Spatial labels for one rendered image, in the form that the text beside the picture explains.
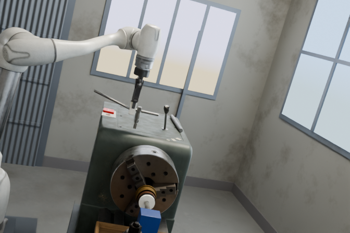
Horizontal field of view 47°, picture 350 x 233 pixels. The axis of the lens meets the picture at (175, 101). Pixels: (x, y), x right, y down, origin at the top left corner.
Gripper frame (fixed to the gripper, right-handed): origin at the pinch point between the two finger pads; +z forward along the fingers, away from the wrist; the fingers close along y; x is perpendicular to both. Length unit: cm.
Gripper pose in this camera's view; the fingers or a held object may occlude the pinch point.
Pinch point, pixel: (133, 107)
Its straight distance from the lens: 198.9
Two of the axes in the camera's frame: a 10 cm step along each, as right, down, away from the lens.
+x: 9.6, 2.2, 1.8
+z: -2.6, 9.5, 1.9
